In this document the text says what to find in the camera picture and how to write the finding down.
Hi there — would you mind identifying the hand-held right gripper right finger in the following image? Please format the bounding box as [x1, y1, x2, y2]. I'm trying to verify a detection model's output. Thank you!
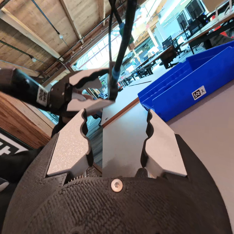
[140, 109, 188, 179]

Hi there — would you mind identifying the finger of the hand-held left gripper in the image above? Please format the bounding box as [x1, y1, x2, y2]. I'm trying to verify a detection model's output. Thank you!
[69, 68, 110, 90]
[67, 99, 116, 117]

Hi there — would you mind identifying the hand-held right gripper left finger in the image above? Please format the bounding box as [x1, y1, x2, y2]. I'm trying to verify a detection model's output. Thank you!
[46, 108, 94, 177]

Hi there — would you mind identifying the black usb cable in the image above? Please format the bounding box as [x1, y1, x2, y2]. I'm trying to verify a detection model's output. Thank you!
[110, 0, 137, 100]

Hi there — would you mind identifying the large blue bin with tag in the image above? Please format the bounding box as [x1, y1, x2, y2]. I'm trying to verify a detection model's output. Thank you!
[152, 46, 234, 122]

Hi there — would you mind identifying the black white printed sign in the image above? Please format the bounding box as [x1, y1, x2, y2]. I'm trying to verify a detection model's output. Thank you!
[0, 128, 35, 157]

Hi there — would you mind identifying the black office chair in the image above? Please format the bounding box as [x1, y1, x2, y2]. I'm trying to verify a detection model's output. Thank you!
[162, 35, 183, 69]

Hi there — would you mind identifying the black desk monitor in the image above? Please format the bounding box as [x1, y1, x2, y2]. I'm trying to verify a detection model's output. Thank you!
[176, 10, 189, 28]
[185, 0, 206, 19]

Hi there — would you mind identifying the thick wooden post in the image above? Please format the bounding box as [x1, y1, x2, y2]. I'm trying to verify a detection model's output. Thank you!
[0, 91, 55, 150]

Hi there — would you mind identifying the thin black cable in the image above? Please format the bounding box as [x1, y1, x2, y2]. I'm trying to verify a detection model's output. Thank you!
[108, 0, 115, 63]

